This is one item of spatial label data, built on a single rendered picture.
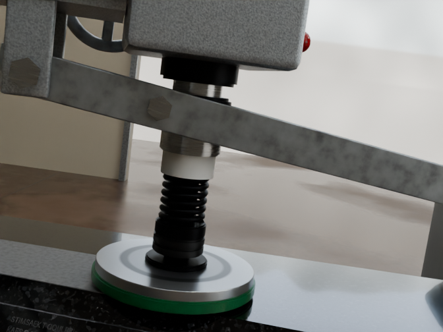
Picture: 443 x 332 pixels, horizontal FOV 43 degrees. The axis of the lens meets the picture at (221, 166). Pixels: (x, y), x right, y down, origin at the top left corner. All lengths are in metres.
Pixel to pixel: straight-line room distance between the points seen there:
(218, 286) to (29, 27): 0.37
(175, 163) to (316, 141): 0.18
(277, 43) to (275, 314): 0.33
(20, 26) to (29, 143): 5.35
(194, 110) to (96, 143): 5.11
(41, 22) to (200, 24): 0.17
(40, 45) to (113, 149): 5.11
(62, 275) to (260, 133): 0.32
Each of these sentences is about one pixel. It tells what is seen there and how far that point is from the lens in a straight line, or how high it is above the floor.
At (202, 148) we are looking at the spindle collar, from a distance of 0.71.
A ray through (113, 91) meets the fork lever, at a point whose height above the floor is 1.05.
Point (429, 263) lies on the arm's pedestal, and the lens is 2.04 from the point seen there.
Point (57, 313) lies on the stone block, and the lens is 0.75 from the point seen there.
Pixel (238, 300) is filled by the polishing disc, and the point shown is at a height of 0.82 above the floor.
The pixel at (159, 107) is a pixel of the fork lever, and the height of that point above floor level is 1.04.
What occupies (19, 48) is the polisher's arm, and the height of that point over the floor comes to 1.09.
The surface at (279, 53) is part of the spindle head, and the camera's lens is 0.65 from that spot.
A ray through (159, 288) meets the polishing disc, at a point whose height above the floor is 0.84.
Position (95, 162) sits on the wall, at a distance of 5.80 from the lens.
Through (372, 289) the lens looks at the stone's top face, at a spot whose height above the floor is 0.80.
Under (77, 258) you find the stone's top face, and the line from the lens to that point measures 0.86.
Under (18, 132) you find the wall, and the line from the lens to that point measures 6.03.
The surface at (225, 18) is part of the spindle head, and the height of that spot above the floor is 1.15.
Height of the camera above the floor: 1.08
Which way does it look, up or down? 8 degrees down
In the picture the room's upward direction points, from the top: 8 degrees clockwise
